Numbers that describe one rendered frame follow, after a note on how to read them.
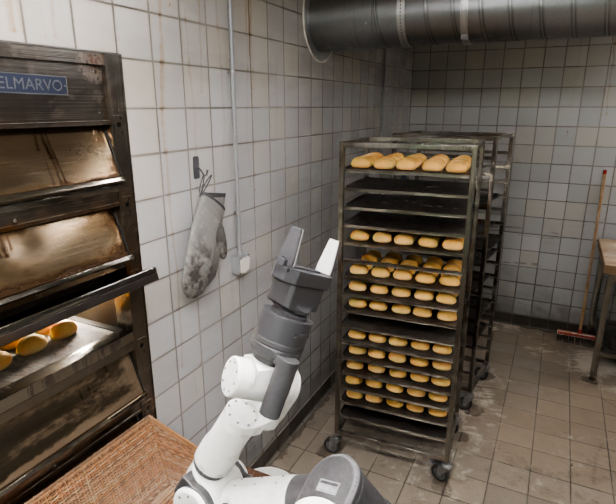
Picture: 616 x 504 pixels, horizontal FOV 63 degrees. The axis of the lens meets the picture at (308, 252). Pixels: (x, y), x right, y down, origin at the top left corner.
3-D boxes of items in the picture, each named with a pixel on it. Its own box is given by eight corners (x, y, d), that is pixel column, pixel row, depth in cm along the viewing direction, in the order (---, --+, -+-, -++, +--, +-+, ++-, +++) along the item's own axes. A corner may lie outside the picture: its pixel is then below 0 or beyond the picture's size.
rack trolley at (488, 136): (470, 415, 328) (500, 137, 278) (370, 383, 365) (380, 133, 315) (490, 379, 370) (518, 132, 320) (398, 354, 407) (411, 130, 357)
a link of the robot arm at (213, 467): (239, 398, 92) (197, 464, 99) (202, 421, 83) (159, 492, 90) (280, 439, 89) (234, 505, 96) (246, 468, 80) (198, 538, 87)
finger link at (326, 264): (327, 237, 86) (314, 270, 87) (341, 242, 85) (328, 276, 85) (332, 238, 88) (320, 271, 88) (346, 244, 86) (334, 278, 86)
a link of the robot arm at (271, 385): (292, 332, 89) (270, 391, 89) (238, 319, 83) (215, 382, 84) (322, 357, 79) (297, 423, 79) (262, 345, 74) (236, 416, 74)
